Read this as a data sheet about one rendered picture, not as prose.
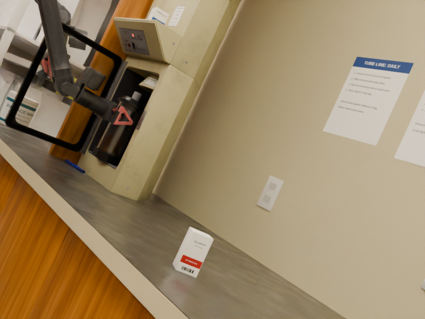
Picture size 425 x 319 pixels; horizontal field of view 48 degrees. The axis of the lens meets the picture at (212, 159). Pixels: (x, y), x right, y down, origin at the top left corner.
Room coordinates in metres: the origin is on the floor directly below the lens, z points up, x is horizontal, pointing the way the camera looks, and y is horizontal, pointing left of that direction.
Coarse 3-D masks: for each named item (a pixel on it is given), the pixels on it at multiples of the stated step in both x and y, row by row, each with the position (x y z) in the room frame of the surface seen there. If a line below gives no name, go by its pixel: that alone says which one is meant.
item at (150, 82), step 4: (152, 76) 1.70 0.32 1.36; (156, 76) 1.69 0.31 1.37; (144, 80) 1.70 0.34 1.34; (148, 80) 1.69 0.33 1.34; (152, 80) 1.68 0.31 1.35; (156, 80) 1.68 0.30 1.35; (140, 84) 1.70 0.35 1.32; (144, 84) 1.68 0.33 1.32; (148, 84) 1.68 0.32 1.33; (152, 84) 1.67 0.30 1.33; (144, 88) 1.79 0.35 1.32; (148, 88) 1.80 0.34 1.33; (152, 88) 1.66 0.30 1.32
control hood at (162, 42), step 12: (120, 24) 1.71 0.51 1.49; (132, 24) 1.64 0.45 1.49; (144, 24) 1.57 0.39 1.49; (156, 24) 1.51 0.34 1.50; (120, 36) 1.76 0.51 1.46; (156, 36) 1.53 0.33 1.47; (168, 36) 1.54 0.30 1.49; (180, 36) 1.57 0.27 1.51; (156, 48) 1.57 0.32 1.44; (168, 48) 1.56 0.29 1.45; (156, 60) 1.63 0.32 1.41; (168, 60) 1.57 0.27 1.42
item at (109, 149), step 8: (120, 104) 1.66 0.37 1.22; (128, 104) 1.64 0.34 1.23; (136, 104) 1.64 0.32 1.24; (128, 112) 1.65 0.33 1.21; (136, 112) 1.66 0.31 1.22; (120, 120) 1.64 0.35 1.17; (128, 120) 1.65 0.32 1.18; (136, 120) 1.67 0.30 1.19; (112, 128) 1.65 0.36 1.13; (120, 128) 1.64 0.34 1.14; (128, 128) 1.66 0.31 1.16; (104, 136) 1.65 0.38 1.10; (112, 136) 1.64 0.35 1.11; (120, 136) 1.65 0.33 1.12; (128, 136) 1.67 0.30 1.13; (104, 144) 1.64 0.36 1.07; (112, 144) 1.64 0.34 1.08; (120, 144) 1.65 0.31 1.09; (112, 152) 1.65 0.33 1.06; (120, 152) 1.67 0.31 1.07
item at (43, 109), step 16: (64, 32) 1.63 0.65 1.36; (80, 48) 1.68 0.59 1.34; (48, 64) 1.62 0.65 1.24; (80, 64) 1.70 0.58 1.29; (96, 64) 1.74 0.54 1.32; (112, 64) 1.78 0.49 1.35; (32, 80) 1.61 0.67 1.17; (48, 80) 1.64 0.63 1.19; (16, 96) 1.59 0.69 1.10; (32, 96) 1.62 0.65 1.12; (48, 96) 1.66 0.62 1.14; (64, 96) 1.70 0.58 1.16; (32, 112) 1.64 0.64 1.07; (48, 112) 1.68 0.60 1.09; (64, 112) 1.71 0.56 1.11; (80, 112) 1.75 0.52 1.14; (48, 128) 1.69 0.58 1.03; (64, 128) 1.73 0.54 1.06; (80, 128) 1.77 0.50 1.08
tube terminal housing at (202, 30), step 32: (160, 0) 1.78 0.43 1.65; (192, 0) 1.61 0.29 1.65; (224, 0) 1.63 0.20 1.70; (192, 32) 1.59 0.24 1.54; (224, 32) 1.80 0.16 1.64; (128, 64) 1.79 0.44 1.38; (160, 64) 1.62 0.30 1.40; (192, 64) 1.63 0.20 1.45; (160, 96) 1.59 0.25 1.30; (192, 96) 1.76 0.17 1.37; (160, 128) 1.62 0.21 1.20; (96, 160) 1.72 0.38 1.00; (128, 160) 1.58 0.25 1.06; (160, 160) 1.72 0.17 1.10; (128, 192) 1.62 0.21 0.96
